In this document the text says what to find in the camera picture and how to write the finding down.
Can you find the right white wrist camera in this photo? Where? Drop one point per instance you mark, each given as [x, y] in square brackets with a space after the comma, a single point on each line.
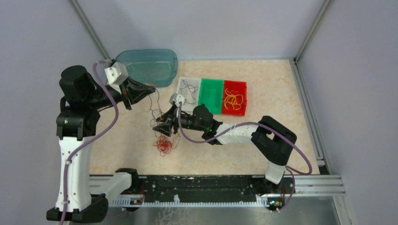
[177, 99]

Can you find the white plastic bin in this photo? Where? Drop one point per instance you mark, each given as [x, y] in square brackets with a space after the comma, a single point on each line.
[189, 87]

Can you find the white slotted cable duct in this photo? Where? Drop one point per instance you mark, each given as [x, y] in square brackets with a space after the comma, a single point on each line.
[128, 202]

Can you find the blue transparent plastic tub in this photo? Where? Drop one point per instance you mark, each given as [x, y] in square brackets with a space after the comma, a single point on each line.
[157, 67]

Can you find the green plastic bin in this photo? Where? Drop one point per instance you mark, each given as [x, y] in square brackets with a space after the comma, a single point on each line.
[211, 94]

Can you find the red plastic bin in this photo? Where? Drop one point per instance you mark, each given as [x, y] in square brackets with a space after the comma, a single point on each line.
[234, 100]

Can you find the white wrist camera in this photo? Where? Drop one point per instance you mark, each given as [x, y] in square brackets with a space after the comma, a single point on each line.
[116, 75]
[177, 99]

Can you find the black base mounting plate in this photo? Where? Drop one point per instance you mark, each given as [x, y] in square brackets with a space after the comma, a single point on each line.
[206, 188]

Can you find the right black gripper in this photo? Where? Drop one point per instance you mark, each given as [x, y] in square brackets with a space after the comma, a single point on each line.
[169, 120]

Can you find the purple wire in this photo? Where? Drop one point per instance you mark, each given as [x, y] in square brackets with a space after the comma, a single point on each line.
[155, 110]

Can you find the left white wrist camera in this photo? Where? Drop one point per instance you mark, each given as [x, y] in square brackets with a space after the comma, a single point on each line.
[116, 75]

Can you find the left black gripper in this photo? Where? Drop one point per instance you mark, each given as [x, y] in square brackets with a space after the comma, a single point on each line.
[136, 91]

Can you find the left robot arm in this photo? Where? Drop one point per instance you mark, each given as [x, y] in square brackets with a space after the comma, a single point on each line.
[85, 95]

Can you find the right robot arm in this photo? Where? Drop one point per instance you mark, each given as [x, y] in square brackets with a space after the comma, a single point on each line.
[270, 137]

